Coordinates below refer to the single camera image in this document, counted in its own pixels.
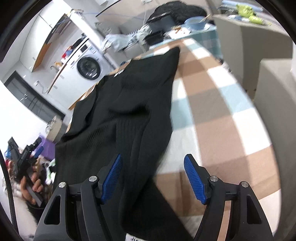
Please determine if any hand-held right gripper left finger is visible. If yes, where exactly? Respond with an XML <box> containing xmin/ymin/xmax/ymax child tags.
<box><xmin>33</xmin><ymin>153</ymin><xmax>123</xmax><ymax>241</ymax></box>

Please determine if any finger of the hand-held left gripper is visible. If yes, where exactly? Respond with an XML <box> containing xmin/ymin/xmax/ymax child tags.
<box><xmin>25</xmin><ymin>137</ymin><xmax>45</xmax><ymax>158</ymax></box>

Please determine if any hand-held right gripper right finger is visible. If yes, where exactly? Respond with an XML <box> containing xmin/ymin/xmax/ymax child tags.
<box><xmin>184</xmin><ymin>154</ymin><xmax>275</xmax><ymax>241</ymax></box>

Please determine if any black knit sweater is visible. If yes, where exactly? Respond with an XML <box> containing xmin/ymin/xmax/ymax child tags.
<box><xmin>54</xmin><ymin>46</ymin><xmax>195</xmax><ymax>241</ymax></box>

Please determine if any person's left forearm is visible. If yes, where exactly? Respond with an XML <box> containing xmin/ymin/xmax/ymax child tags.
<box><xmin>24</xmin><ymin>201</ymin><xmax>48</xmax><ymax>226</ymax></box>

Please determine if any pile of light clothes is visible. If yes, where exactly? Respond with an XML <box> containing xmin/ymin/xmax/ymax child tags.
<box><xmin>101</xmin><ymin>27</ymin><xmax>151</xmax><ymax>53</ymax></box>

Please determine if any person's left hand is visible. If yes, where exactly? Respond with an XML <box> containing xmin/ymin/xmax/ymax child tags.
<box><xmin>20</xmin><ymin>172</ymin><xmax>45</xmax><ymax>205</ymax></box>

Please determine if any purple cloth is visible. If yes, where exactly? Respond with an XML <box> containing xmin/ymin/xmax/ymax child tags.
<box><xmin>39</xmin><ymin>137</ymin><xmax>57</xmax><ymax>161</ymax></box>

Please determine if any beige waste bin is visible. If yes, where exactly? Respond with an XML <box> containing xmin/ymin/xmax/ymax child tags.
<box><xmin>45</xmin><ymin>115</ymin><xmax>63</xmax><ymax>142</ymax></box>

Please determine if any dark glass cabinet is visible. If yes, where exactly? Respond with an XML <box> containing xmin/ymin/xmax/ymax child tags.
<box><xmin>4</xmin><ymin>71</ymin><xmax>66</xmax><ymax>121</ymax></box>

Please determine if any wooden countertop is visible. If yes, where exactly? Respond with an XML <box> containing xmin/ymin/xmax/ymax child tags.
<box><xmin>47</xmin><ymin>37</ymin><xmax>91</xmax><ymax>93</ymax></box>

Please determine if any checkered blanket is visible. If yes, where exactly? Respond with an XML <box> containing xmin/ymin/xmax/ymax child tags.
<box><xmin>66</xmin><ymin>37</ymin><xmax>281</xmax><ymax>241</ymax></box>

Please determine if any white washing machine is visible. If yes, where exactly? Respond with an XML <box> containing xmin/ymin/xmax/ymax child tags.
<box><xmin>69</xmin><ymin>38</ymin><xmax>114</xmax><ymax>81</ymax></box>

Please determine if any grey square stool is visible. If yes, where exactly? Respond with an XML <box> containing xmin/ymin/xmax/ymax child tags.
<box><xmin>253</xmin><ymin>59</ymin><xmax>296</xmax><ymax>168</ymax></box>

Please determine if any small black plastic tray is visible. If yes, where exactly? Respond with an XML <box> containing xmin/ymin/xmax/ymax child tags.
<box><xmin>144</xmin><ymin>30</ymin><xmax>164</xmax><ymax>46</ymax></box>

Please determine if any grey ottoman table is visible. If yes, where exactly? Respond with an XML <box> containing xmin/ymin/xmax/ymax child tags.
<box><xmin>212</xmin><ymin>13</ymin><xmax>290</xmax><ymax>91</ymax></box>

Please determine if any grey sofa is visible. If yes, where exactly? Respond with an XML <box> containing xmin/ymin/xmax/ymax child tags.
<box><xmin>94</xmin><ymin>13</ymin><xmax>162</xmax><ymax>59</ymax></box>

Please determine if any blue bowl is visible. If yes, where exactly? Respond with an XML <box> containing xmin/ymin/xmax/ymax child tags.
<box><xmin>184</xmin><ymin>17</ymin><xmax>210</xmax><ymax>32</ymax></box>

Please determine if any large black plastic tub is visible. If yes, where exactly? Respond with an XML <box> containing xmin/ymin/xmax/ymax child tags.
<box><xmin>146</xmin><ymin>10</ymin><xmax>175</xmax><ymax>32</ymax></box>

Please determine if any black puffer jacket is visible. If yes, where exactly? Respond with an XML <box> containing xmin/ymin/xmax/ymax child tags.
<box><xmin>148</xmin><ymin>1</ymin><xmax>208</xmax><ymax>26</ymax></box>

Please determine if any green plush toy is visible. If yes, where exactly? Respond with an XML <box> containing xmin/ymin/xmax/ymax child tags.
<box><xmin>236</xmin><ymin>3</ymin><xmax>263</xmax><ymax>25</ymax></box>

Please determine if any white wall cabinet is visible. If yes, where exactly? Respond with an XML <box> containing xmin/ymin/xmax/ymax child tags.
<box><xmin>31</xmin><ymin>13</ymin><xmax>73</xmax><ymax>73</ymax></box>

